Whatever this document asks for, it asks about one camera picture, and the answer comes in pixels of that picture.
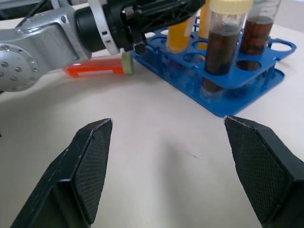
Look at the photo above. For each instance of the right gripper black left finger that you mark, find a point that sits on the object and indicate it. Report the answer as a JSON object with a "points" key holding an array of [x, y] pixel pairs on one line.
{"points": [[71, 180]]}

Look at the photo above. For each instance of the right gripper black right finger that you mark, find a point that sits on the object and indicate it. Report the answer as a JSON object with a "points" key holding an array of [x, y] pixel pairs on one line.
{"points": [[268, 171]]}

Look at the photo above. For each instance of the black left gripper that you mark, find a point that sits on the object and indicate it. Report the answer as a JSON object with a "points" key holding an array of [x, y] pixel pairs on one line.
{"points": [[118, 26]]}

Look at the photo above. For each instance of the yellow test tube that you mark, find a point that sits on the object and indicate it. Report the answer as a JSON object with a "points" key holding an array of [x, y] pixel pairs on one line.
{"points": [[204, 23], [177, 38]]}

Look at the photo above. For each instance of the brown test tube cream cap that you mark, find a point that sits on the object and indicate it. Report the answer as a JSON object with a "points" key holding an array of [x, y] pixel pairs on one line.
{"points": [[221, 52]]}

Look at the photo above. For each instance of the brown test tube clear top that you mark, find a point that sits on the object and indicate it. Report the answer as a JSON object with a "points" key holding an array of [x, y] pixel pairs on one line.
{"points": [[255, 35]]}

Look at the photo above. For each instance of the red test tube pale cap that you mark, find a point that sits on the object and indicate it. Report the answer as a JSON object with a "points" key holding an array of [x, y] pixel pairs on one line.
{"points": [[95, 69]]}

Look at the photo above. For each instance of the blue test tube rack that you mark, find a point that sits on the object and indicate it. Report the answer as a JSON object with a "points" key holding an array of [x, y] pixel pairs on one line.
{"points": [[244, 78]]}

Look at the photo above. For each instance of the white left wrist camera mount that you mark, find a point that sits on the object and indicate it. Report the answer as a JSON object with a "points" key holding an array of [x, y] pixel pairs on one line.
{"points": [[104, 35]]}

